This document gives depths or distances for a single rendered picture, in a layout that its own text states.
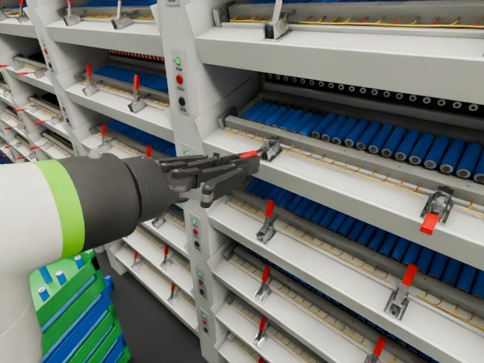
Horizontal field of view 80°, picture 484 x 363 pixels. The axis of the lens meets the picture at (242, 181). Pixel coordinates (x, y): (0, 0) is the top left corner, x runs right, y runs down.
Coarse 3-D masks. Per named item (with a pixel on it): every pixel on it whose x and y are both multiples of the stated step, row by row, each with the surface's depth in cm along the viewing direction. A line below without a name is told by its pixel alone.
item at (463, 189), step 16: (240, 128) 59; (256, 128) 56; (272, 128) 55; (288, 144) 52; (304, 144) 50; (320, 144) 48; (320, 160) 48; (336, 160) 47; (352, 160) 45; (368, 160) 44; (384, 160) 43; (368, 176) 43; (400, 176) 42; (416, 176) 40; (432, 176) 39; (448, 176) 39; (416, 192) 40; (464, 192) 37; (480, 192) 36; (464, 208) 36
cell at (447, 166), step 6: (450, 144) 44; (456, 144) 43; (462, 144) 43; (450, 150) 42; (456, 150) 42; (462, 150) 43; (444, 156) 42; (450, 156) 41; (456, 156) 41; (444, 162) 41; (450, 162) 41; (456, 162) 41; (444, 168) 41; (450, 168) 41
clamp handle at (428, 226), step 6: (438, 198) 36; (444, 198) 35; (438, 204) 36; (432, 210) 35; (438, 210) 35; (426, 216) 33; (432, 216) 33; (438, 216) 33; (426, 222) 32; (432, 222) 32; (420, 228) 32; (426, 228) 32; (432, 228) 31
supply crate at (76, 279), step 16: (32, 272) 86; (64, 272) 86; (80, 272) 81; (32, 288) 81; (48, 288) 81; (64, 288) 76; (80, 288) 82; (48, 304) 72; (64, 304) 77; (48, 320) 73
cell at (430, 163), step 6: (438, 138) 45; (444, 138) 44; (438, 144) 44; (444, 144) 44; (432, 150) 43; (438, 150) 43; (444, 150) 43; (426, 156) 43; (432, 156) 42; (438, 156) 42; (426, 162) 43; (432, 162) 42; (438, 162) 42; (432, 168) 43
